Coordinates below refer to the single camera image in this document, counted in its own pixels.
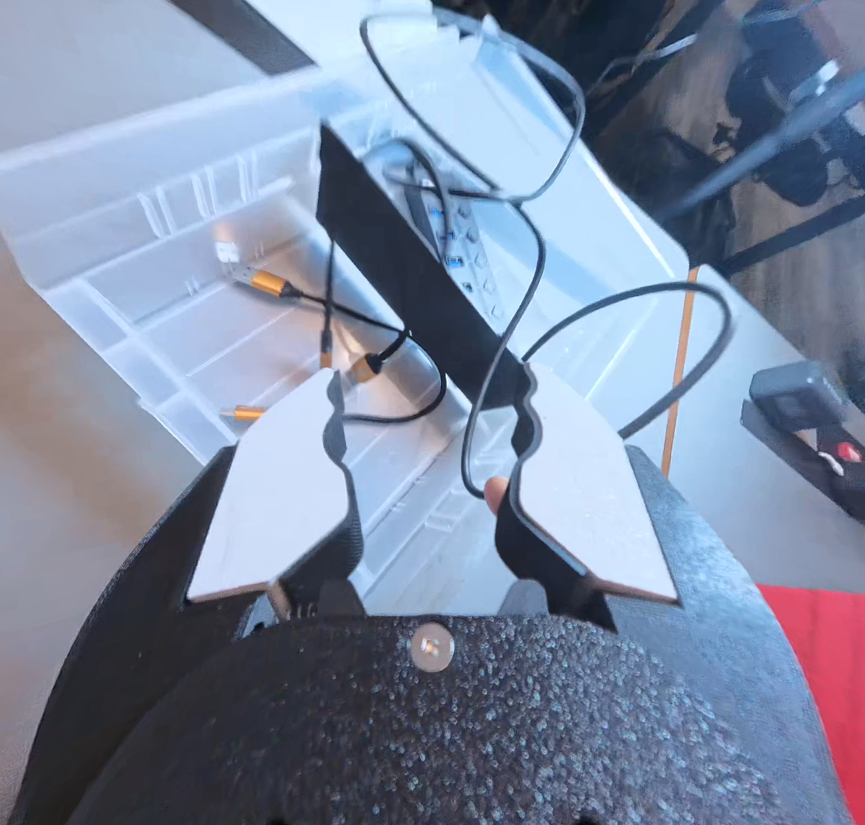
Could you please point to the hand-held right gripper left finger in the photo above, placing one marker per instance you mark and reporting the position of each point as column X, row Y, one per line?
column 284, row 487

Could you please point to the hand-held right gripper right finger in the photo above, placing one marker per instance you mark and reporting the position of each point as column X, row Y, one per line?
column 588, row 494

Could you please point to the grey usb hub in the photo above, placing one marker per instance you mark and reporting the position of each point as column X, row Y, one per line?
column 466, row 244

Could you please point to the red plastic bin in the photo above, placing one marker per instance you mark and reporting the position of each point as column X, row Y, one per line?
column 824, row 669

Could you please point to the clear plastic bin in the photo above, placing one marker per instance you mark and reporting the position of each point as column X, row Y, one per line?
column 169, row 183

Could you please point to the person's right hand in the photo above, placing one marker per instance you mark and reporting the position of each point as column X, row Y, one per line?
column 497, row 494

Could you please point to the black device with red button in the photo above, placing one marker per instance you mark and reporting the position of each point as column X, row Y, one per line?
column 811, row 460

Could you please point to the black bin divider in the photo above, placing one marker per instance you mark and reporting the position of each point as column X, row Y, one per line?
column 378, row 244

